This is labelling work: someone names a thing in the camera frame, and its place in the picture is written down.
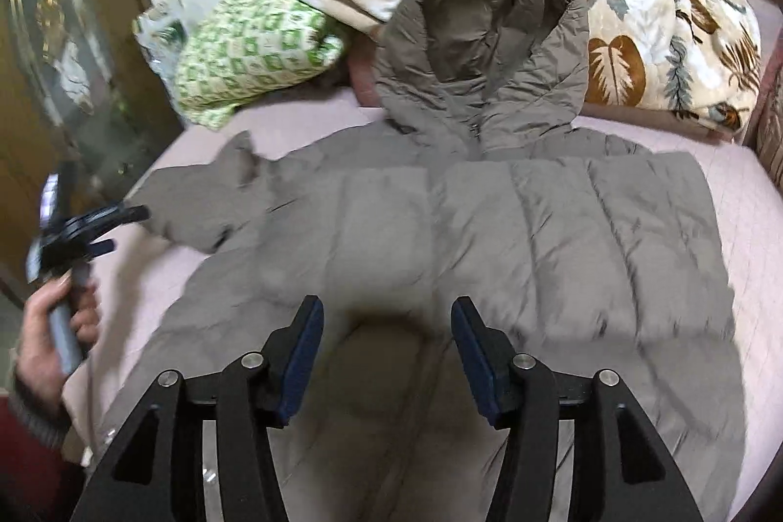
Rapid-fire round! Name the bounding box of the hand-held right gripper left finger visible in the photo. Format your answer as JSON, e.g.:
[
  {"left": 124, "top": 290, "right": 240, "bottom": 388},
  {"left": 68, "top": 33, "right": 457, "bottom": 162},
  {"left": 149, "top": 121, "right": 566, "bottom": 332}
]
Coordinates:
[{"left": 70, "top": 295, "right": 325, "bottom": 522}]

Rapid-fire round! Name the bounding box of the person's left hand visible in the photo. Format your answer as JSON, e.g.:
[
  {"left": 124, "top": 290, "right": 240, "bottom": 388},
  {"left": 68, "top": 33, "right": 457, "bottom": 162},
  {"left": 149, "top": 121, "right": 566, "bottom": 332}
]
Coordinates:
[{"left": 11, "top": 277, "right": 102, "bottom": 409}]

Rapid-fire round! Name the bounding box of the green patterned pillow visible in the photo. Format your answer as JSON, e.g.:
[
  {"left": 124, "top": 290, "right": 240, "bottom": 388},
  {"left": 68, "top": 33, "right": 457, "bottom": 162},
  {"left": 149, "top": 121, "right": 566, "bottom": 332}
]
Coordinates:
[{"left": 174, "top": 0, "right": 347, "bottom": 130}]

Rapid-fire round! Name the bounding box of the grey hooded puffer jacket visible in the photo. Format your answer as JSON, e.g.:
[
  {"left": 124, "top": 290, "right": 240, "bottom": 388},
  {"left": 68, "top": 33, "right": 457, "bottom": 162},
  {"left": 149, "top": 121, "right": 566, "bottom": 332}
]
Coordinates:
[{"left": 98, "top": 0, "right": 750, "bottom": 522}]

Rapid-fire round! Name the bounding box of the striped upholstered headboard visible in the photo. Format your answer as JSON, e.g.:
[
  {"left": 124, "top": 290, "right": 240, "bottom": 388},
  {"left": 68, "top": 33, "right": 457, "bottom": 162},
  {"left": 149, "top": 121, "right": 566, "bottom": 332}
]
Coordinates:
[{"left": 742, "top": 63, "right": 783, "bottom": 176}]

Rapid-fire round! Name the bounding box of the wooden glass door cabinet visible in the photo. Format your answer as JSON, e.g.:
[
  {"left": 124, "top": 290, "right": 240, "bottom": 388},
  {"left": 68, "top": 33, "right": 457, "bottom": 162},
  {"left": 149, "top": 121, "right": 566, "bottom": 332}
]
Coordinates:
[{"left": 0, "top": 0, "right": 184, "bottom": 291}]

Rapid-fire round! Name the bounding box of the leaf print blanket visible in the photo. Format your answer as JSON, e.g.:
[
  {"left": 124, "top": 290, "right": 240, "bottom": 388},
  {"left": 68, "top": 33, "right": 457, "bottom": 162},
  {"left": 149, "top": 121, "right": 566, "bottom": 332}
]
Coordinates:
[{"left": 237, "top": 0, "right": 763, "bottom": 135}]

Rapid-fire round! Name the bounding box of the white green plastic bag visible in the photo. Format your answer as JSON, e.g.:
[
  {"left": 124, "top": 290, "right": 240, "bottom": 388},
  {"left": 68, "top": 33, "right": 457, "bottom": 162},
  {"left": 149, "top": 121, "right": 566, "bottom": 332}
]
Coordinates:
[{"left": 133, "top": 5, "right": 185, "bottom": 67}]

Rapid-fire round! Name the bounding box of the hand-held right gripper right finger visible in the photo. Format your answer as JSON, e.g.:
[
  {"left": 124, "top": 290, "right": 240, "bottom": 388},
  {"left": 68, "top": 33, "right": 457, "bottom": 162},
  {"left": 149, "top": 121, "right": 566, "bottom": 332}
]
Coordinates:
[{"left": 451, "top": 297, "right": 704, "bottom": 522}]

